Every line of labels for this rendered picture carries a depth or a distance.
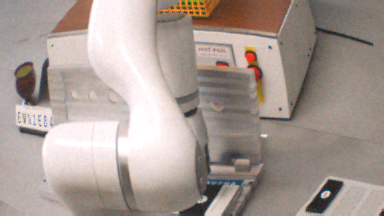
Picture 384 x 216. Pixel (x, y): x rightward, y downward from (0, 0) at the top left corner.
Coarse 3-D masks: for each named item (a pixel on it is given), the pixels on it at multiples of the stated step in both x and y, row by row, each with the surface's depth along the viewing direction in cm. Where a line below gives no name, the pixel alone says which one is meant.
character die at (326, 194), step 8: (328, 184) 197; (336, 184) 196; (320, 192) 195; (328, 192) 194; (336, 192) 194; (312, 200) 193; (320, 200) 193; (328, 200) 192; (312, 208) 191; (320, 208) 190
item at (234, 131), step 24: (48, 72) 214; (72, 72) 213; (216, 72) 201; (240, 72) 199; (72, 96) 217; (120, 96) 211; (216, 96) 204; (240, 96) 202; (72, 120) 218; (96, 120) 216; (216, 120) 206; (240, 120) 205; (216, 144) 207; (240, 144) 205
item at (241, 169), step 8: (240, 160) 209; (248, 160) 208; (216, 168) 211; (224, 168) 210; (232, 168) 210; (240, 168) 208; (248, 168) 208; (256, 168) 208; (208, 176) 209; (216, 176) 208; (224, 176) 208; (232, 176) 207; (240, 176) 207; (248, 176) 206; (256, 176) 206; (40, 184) 211; (248, 184) 204; (256, 184) 207; (40, 192) 209; (48, 192) 208; (248, 192) 203; (56, 200) 208; (240, 200) 201; (232, 208) 199; (240, 208) 200
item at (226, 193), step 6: (222, 186) 204; (228, 186) 203; (234, 186) 203; (222, 192) 202; (228, 192) 202; (234, 192) 201; (216, 198) 200; (222, 198) 200; (228, 198) 200; (216, 204) 199; (222, 204) 199; (210, 210) 197; (216, 210) 197; (222, 210) 197
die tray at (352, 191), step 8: (344, 184) 196; (352, 184) 195; (360, 184) 194; (368, 184) 193; (344, 192) 194; (352, 192) 193; (360, 192) 192; (368, 192) 190; (376, 192) 189; (336, 200) 192; (344, 200) 191; (352, 200) 190; (360, 200) 189; (368, 200) 188; (376, 200) 186; (304, 208) 194; (328, 208) 191; (336, 208) 190; (344, 208) 189; (352, 208) 188; (360, 208) 186; (368, 208) 185; (376, 208) 184
